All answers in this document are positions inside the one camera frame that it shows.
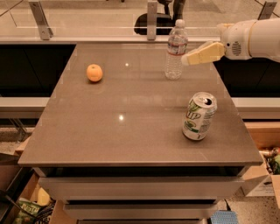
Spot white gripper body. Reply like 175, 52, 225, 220
220, 20, 256, 60

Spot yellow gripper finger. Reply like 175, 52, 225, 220
217, 23, 233, 35
181, 41, 225, 66

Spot clear plastic water bottle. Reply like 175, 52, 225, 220
164, 19, 188, 80

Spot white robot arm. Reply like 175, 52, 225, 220
181, 18, 280, 66

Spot black office chair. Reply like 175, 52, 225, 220
134, 0, 186, 35

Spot green white soda can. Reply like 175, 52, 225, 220
182, 92, 217, 141

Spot orange fruit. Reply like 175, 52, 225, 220
86, 64, 103, 82

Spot cardboard box right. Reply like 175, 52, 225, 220
241, 155, 280, 209

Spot cardboard box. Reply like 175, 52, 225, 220
3, 175, 76, 224
241, 155, 280, 209

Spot upper white drawer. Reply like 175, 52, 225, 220
39, 177, 243, 200

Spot white drawer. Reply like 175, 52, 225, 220
63, 204, 217, 221
39, 177, 243, 200

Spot blue perforated basket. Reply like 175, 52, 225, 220
210, 211, 239, 224

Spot lower white drawer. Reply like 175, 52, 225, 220
63, 204, 217, 221

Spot yellow object in box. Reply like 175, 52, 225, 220
37, 187, 51, 207

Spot cardboard box left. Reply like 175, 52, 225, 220
3, 175, 76, 224

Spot green snack bag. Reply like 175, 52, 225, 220
12, 198, 41, 224

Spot right metal railing bracket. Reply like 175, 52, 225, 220
258, 1, 277, 20

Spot metal railing bracket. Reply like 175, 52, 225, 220
147, 0, 158, 40
258, 1, 277, 20
28, 0, 53, 40

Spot middle metal railing bracket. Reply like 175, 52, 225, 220
147, 0, 158, 40

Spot left metal railing bracket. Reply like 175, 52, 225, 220
28, 0, 53, 40

